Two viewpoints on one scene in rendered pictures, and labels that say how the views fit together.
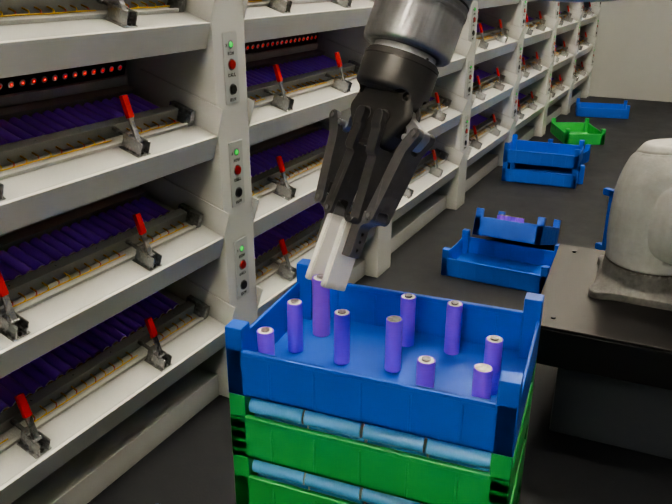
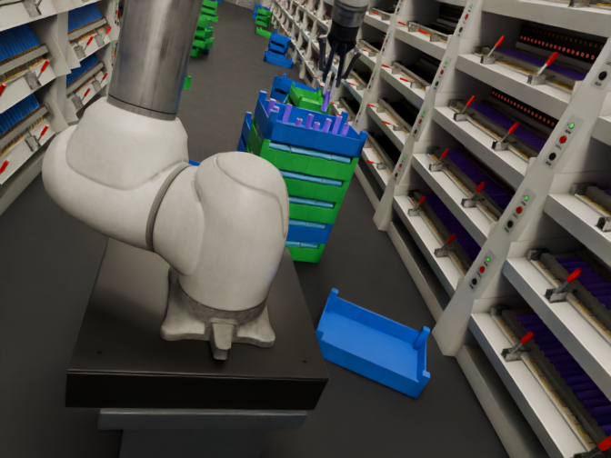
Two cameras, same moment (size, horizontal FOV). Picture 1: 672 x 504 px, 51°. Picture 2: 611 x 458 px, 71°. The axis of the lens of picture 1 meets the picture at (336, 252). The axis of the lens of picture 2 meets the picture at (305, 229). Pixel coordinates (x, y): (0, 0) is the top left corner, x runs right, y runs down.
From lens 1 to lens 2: 189 cm
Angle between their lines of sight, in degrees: 113
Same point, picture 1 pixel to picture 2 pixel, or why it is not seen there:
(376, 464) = not seen: hidden behind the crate
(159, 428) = (425, 288)
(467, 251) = not seen: outside the picture
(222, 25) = (575, 110)
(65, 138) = (499, 130)
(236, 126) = (539, 184)
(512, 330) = (276, 130)
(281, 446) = not seen: hidden behind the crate
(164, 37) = (538, 97)
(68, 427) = (416, 223)
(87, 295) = (448, 186)
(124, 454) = (416, 272)
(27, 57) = (489, 76)
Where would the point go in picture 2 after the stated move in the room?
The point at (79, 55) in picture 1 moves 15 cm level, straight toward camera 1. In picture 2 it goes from (503, 85) to (455, 67)
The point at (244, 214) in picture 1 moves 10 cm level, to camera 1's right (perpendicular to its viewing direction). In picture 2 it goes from (505, 243) to (485, 248)
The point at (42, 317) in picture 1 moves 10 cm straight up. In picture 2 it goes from (439, 175) to (452, 150)
